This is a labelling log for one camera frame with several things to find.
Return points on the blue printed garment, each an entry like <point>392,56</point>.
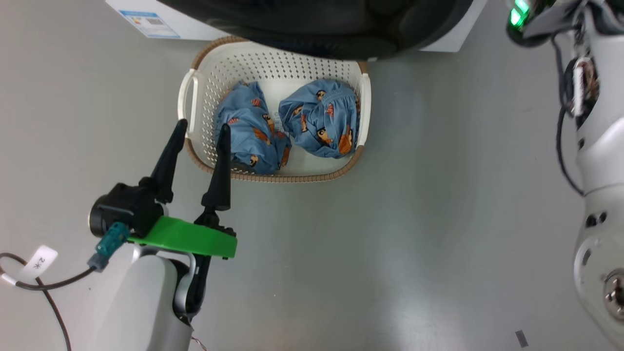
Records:
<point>248,131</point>
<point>317,117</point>

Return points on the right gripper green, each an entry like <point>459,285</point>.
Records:
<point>546,22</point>

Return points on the grey floor tape piece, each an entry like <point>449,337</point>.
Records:
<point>521,338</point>

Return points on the blue energy label sticker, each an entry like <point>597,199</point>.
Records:
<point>148,23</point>

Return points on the teal left camera connector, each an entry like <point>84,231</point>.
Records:
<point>109,243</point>

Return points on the black round washing machine door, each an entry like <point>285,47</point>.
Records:
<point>317,24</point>

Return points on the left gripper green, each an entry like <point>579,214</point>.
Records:
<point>185,236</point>

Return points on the cream perforated laundry basket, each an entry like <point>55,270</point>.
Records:
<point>273,63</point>

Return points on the white front-load washing machine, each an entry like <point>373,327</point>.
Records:
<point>453,29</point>

